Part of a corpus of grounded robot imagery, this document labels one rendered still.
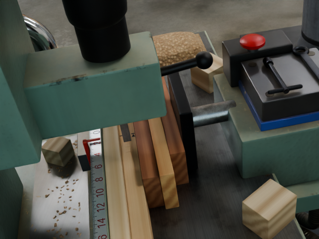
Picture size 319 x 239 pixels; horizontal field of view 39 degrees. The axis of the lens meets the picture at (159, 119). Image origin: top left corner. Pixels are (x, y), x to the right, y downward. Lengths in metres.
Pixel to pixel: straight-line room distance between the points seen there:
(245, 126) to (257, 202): 0.10
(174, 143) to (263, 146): 0.10
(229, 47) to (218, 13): 2.33
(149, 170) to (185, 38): 0.33
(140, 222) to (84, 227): 0.21
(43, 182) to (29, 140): 0.30
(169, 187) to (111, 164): 0.07
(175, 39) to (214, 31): 1.94
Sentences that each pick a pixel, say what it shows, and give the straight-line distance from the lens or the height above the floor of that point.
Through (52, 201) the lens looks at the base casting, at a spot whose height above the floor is 0.80.
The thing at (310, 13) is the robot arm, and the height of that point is 0.77.
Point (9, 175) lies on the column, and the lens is 0.69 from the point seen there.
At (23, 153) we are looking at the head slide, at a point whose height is 1.02.
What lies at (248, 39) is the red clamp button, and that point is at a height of 1.02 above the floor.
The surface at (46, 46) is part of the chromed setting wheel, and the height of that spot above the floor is 1.03.
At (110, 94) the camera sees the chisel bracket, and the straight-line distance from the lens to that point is 0.46.
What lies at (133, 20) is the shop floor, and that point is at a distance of 2.95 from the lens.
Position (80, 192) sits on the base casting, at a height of 0.80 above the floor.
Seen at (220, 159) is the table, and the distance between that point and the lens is 0.58.
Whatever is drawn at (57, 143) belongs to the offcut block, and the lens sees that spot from 0.76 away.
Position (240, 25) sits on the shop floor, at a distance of 2.74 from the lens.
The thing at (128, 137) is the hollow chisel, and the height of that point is 0.96.
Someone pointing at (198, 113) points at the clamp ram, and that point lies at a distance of 0.55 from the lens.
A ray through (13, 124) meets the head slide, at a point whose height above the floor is 1.06.
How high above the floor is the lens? 1.31
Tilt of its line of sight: 39 degrees down
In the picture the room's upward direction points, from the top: 9 degrees counter-clockwise
